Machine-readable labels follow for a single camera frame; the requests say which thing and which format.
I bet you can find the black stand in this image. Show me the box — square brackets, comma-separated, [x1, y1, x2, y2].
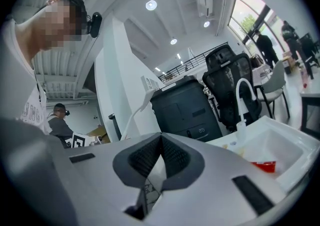
[108, 113, 123, 143]

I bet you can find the grey chair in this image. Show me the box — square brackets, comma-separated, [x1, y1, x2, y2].
[254, 59, 291, 119]

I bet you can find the white sink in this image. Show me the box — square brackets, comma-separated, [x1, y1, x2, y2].
[206, 115, 320, 194]

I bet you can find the large window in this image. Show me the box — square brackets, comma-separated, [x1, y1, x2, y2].
[226, 0, 285, 54]

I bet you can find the white curved faucet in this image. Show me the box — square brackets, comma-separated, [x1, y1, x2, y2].
[235, 78, 259, 146]

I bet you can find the person's white printed shirt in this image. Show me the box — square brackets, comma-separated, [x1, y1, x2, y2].
[0, 18, 52, 136]

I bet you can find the black head-worn camera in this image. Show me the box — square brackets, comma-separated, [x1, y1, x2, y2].
[85, 11, 104, 39]

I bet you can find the black mesh office chair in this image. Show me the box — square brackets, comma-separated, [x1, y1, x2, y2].
[201, 44, 263, 132]

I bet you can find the black plastic cabinet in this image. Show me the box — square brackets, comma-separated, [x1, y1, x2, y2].
[149, 75, 224, 141]

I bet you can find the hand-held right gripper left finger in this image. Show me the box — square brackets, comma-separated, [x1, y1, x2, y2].
[112, 132, 162, 190]

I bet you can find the black metal railing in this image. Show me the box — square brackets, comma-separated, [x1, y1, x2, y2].
[157, 42, 230, 84]

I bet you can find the ceiling air conditioner unit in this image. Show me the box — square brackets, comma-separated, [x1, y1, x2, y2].
[195, 0, 215, 18]

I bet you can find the white cable with plug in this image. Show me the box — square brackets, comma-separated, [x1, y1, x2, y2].
[120, 88, 158, 141]

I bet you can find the dark table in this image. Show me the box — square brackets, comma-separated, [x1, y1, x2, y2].
[299, 92, 320, 134]

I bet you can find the black neck cord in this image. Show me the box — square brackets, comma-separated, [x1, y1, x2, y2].
[31, 64, 43, 103]

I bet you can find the person's head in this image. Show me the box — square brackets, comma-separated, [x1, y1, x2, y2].
[13, 0, 89, 71]

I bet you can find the brown cardboard box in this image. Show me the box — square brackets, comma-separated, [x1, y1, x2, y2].
[86, 124, 111, 144]

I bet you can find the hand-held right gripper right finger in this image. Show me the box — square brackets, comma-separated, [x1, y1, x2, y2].
[160, 132, 206, 192]

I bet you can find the red object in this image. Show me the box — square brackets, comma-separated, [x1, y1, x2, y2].
[249, 160, 277, 174]

